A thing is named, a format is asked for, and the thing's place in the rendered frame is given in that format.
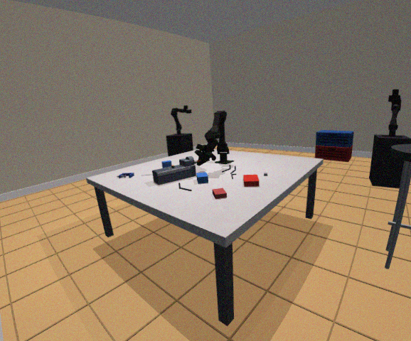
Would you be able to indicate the red rectangular block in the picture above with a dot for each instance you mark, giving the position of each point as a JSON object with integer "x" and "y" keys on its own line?
{"x": 251, "y": 181}
{"x": 219, "y": 193}

